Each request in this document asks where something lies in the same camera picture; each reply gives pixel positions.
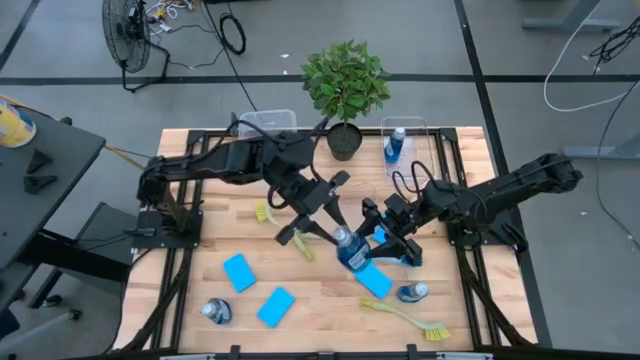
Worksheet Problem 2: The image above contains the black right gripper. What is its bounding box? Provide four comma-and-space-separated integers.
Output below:
355, 192, 426, 267

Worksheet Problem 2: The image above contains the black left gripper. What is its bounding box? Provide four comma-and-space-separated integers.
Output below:
272, 170, 352, 245

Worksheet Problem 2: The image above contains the blue spray bottle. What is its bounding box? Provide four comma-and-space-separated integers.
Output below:
332, 224, 374, 274

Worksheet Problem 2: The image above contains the yellow-green dish brush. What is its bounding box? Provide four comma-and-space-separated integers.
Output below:
254, 199, 316, 263
359, 297, 452, 343

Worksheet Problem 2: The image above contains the clear rectangular plastic bin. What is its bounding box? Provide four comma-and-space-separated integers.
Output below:
379, 115, 435, 179

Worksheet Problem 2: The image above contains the tall clear plastic bin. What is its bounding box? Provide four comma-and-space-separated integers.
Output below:
237, 108, 300, 142

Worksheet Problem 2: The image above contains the potted small green tree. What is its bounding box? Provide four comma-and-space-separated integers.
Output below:
299, 38, 393, 162

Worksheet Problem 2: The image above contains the dark grey desk shelf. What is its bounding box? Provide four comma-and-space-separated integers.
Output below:
74, 201, 144, 281

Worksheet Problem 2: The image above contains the black floor fan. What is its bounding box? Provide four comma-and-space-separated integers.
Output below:
101, 0, 172, 95

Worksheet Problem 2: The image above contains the dark grey desk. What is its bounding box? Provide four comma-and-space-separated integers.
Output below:
0, 107, 107, 271

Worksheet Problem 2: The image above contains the grey desk foot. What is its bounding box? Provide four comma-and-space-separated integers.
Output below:
521, 0, 622, 32

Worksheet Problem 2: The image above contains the black triangular plastic part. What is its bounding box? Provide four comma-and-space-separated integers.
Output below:
25, 148, 54, 175
22, 174, 58, 195

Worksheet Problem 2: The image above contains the yellow wipes canister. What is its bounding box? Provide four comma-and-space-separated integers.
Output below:
0, 98, 38, 149

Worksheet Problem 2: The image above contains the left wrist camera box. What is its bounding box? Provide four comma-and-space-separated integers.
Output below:
298, 183, 327, 215

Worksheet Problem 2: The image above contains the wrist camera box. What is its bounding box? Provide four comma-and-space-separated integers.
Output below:
385, 195, 412, 221
298, 183, 327, 215

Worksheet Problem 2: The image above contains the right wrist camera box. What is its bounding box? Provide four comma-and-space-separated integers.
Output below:
385, 195, 412, 221

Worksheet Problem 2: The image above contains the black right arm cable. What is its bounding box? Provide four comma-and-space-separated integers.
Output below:
391, 159, 437, 202

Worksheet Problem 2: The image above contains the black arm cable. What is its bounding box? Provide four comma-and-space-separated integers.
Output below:
391, 159, 437, 202
227, 112, 331, 211

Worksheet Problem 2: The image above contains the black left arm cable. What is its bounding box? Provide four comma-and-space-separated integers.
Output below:
227, 112, 331, 211

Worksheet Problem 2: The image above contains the black aluminium table frame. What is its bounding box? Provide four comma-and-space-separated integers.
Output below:
119, 127, 554, 360

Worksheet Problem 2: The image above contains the silver aluminium bracket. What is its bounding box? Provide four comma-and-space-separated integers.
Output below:
158, 352, 217, 360
435, 351, 495, 360

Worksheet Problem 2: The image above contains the black coiled floor cable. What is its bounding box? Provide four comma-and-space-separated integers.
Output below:
201, 0, 260, 113

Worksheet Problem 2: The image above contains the yellow cable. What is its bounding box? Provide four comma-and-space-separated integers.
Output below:
0, 93, 147, 171

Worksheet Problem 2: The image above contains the long white floor cable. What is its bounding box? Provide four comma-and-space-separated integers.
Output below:
543, 0, 640, 114

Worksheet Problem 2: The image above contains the long black floor cable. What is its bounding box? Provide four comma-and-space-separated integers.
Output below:
594, 79, 640, 251

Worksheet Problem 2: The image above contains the white cable bundle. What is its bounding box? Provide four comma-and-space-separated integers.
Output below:
147, 0, 201, 36

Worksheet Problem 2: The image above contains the black cable bundle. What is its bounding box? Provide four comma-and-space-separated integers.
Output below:
588, 17, 640, 65

